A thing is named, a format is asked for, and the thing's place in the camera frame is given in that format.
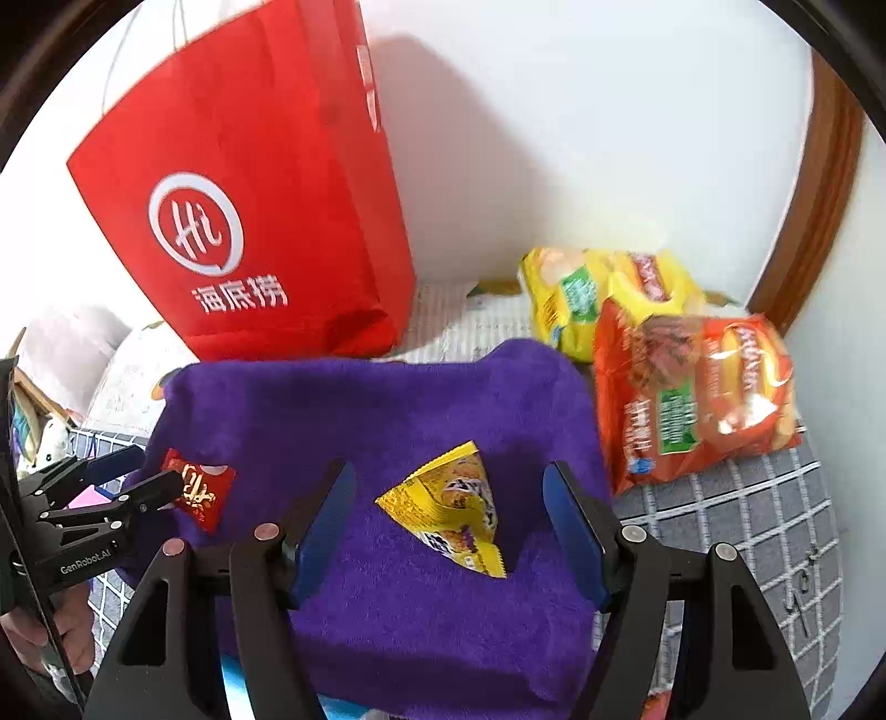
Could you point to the colourful printed paper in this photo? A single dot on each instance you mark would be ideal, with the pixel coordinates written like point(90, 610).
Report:
point(38, 443)

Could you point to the yellow chips bag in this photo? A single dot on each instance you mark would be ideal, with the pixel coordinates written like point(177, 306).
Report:
point(554, 291)

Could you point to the purple towel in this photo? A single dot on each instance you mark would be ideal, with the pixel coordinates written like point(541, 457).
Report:
point(415, 415)

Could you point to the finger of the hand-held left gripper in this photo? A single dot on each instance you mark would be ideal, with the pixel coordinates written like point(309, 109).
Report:
point(118, 460)
point(156, 488)

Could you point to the grey checkered bedsheet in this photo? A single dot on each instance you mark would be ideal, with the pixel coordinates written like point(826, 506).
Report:
point(727, 526)

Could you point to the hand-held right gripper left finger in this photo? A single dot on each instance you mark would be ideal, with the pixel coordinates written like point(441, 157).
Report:
point(322, 547)

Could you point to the yellow snack packet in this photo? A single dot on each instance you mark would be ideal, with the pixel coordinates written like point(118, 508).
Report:
point(443, 505)

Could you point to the person's left hand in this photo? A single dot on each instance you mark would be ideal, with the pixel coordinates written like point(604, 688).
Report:
point(71, 623)

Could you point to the brown wooden door frame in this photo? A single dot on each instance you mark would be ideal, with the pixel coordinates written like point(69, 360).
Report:
point(824, 173)

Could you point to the orange chips bag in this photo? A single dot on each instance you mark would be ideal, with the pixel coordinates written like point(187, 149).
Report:
point(692, 401)

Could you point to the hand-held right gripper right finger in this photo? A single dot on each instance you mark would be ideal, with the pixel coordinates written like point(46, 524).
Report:
point(574, 533)

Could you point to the red paper bag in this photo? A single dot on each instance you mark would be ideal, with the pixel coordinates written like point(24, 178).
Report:
point(277, 173)

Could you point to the small red snack packet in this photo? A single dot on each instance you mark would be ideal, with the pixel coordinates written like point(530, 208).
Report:
point(204, 488)

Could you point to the white plastic bag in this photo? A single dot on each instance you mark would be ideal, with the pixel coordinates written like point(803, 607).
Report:
point(69, 346)

